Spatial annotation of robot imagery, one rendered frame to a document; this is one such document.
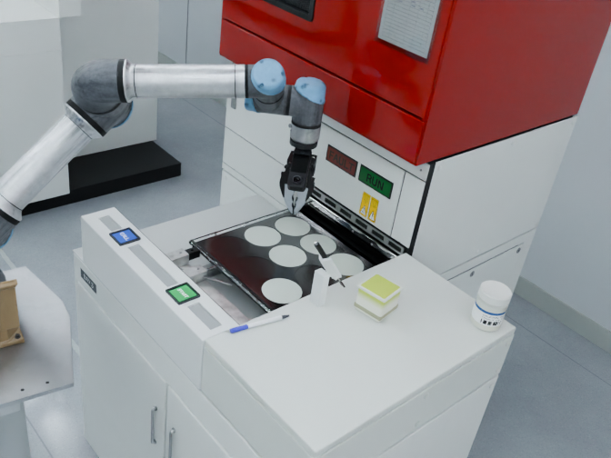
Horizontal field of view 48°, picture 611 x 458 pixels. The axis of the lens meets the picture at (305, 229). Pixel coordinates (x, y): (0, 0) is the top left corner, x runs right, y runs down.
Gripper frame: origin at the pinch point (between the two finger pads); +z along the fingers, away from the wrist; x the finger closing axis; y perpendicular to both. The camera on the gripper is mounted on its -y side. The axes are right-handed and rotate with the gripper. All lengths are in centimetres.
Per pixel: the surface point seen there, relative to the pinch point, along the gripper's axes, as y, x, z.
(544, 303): 120, -111, 96
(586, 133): 128, -104, 12
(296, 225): 7.5, -0.7, 9.2
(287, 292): -23.1, -4.0, 9.3
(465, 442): -30, -55, 39
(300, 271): -13.4, -5.5, 9.3
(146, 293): -38.5, 26.0, 5.7
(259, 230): 1.5, 8.7, 9.2
